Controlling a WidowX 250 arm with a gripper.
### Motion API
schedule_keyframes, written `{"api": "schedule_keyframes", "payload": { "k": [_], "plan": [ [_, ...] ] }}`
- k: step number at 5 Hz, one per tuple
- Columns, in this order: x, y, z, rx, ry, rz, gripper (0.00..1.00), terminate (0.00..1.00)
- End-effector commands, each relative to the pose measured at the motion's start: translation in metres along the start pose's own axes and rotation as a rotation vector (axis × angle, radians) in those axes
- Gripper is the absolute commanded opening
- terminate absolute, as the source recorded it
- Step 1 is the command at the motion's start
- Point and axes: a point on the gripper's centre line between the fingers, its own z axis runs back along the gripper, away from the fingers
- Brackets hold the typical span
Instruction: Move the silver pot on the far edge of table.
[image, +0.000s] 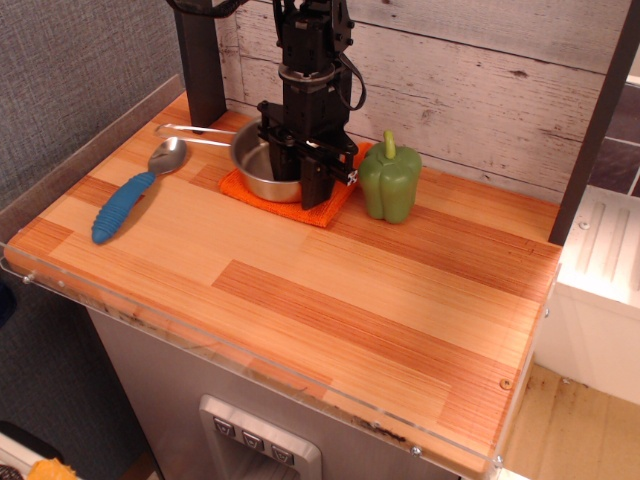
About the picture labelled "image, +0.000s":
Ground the dark post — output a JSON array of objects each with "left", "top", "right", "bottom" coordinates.
[
  {"left": 174, "top": 11, "right": 227, "bottom": 127},
  {"left": 548, "top": 0, "right": 639, "bottom": 246}
]

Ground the silver dispenser panel with buttons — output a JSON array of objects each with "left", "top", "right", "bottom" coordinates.
[{"left": 199, "top": 395, "right": 323, "bottom": 479}]

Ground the dark left post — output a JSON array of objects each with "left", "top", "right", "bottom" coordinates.
[{"left": 174, "top": 11, "right": 227, "bottom": 127}]

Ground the clear acrylic table guard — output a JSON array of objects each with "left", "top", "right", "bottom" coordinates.
[{"left": 7, "top": 232, "right": 560, "bottom": 479}]

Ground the black cable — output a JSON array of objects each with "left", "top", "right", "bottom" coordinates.
[{"left": 329, "top": 49, "right": 366, "bottom": 112}]

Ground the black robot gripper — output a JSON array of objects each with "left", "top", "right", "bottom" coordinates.
[{"left": 258, "top": 69, "right": 358, "bottom": 210}]

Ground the green toy bell pepper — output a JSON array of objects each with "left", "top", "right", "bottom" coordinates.
[{"left": 358, "top": 130, "right": 423, "bottom": 224}]

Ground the orange cloth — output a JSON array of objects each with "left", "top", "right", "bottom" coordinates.
[{"left": 218, "top": 168, "right": 357, "bottom": 228}]

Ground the white ridged sink unit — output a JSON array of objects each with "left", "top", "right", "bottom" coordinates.
[{"left": 535, "top": 187, "right": 639, "bottom": 403}]

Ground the silver steel pot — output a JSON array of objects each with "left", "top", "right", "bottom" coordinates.
[{"left": 155, "top": 118, "right": 302, "bottom": 203}]

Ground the dark right post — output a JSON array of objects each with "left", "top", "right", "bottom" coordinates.
[{"left": 548, "top": 0, "right": 639, "bottom": 246}]

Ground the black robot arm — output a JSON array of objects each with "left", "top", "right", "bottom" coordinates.
[{"left": 258, "top": 1, "right": 367, "bottom": 210}]

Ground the blue handled spoon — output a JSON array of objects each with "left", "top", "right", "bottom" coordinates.
[{"left": 91, "top": 137, "right": 187, "bottom": 245}]

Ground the yellow orange object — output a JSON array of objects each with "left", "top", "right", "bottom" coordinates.
[{"left": 26, "top": 458, "right": 78, "bottom": 480}]

